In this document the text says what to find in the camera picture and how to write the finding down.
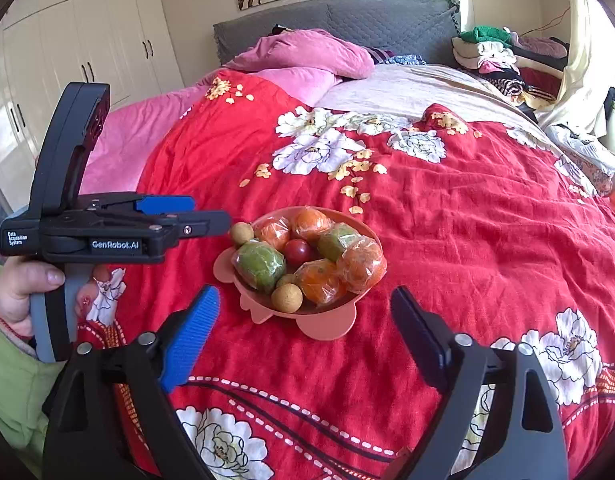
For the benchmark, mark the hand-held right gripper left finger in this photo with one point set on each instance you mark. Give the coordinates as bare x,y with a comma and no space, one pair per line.
192,335

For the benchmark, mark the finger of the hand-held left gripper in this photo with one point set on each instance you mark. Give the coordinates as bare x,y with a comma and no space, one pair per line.
202,224
162,204

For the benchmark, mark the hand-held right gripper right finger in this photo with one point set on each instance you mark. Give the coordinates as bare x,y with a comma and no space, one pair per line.
415,330

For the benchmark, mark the round tan longan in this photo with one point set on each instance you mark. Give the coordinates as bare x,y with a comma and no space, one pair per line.
287,297
241,233

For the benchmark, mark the large plastic-wrapped green citrus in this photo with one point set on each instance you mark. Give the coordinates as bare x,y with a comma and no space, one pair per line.
260,262

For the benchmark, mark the pink plastic bowl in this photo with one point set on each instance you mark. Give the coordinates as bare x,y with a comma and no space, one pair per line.
327,322

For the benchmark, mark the red tomato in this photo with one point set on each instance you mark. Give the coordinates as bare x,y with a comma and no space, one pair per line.
297,251

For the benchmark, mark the small brown kiwi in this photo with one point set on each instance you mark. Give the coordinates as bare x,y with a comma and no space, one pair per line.
286,280

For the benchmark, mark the small plastic-wrapped orange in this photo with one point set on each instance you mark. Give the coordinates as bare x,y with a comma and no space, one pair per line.
312,223

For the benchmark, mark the person's left forearm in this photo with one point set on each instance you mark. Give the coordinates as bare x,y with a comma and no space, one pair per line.
12,395

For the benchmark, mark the person's left hand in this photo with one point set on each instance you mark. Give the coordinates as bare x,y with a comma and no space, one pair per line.
17,290

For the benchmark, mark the red floral blanket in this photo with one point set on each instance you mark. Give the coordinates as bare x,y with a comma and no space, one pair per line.
437,210

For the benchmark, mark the white wardrobe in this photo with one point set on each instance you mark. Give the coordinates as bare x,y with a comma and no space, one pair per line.
87,35

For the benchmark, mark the pink pillow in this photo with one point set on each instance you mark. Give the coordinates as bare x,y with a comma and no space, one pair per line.
307,50

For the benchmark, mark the pink blanket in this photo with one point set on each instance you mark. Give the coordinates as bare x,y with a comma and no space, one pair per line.
412,90

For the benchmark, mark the purple striped cloth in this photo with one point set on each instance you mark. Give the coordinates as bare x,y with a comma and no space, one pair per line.
380,54

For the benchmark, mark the white patterned cloth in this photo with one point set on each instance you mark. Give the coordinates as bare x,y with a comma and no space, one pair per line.
582,147

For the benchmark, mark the blue floral cloth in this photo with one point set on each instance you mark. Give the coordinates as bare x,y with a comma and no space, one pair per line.
407,59

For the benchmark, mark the grey quilted headboard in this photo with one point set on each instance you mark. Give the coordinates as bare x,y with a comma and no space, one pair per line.
387,25

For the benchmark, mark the pile of folded clothes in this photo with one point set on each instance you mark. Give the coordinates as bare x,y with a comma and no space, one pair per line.
492,55

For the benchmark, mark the black garment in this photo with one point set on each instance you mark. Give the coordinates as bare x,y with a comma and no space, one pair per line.
612,102

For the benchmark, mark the cream curtain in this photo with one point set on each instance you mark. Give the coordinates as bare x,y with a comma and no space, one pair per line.
582,60

